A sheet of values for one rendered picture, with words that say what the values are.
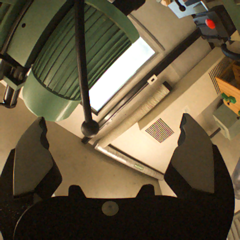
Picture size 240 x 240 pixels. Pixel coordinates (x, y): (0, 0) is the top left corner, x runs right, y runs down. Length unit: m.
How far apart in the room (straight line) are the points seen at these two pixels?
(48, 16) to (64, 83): 0.16
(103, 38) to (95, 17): 0.04
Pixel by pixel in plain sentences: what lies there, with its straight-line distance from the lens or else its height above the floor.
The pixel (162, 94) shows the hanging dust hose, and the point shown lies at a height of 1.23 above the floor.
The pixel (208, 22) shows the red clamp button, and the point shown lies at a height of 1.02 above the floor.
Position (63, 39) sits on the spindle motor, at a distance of 0.27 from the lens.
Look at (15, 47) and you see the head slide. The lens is 0.35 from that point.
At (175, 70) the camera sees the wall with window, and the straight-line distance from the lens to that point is 1.88.
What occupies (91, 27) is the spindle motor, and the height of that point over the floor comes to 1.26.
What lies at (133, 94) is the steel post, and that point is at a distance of 1.69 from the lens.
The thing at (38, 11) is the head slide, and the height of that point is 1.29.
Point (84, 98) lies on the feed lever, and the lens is 0.20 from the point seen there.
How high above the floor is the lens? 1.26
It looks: 22 degrees up
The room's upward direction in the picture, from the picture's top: 133 degrees counter-clockwise
